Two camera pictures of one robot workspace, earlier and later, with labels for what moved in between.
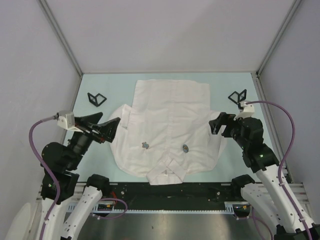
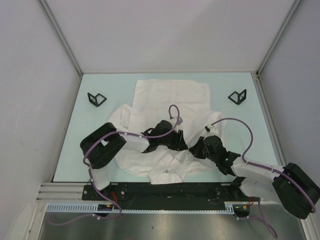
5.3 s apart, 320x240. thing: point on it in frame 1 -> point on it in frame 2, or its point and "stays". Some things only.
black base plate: [144, 194] stays
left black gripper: [107, 130] -> [179, 144]
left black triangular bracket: [97, 100] stays
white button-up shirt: [169, 134] stays
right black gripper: [225, 119] -> [195, 150]
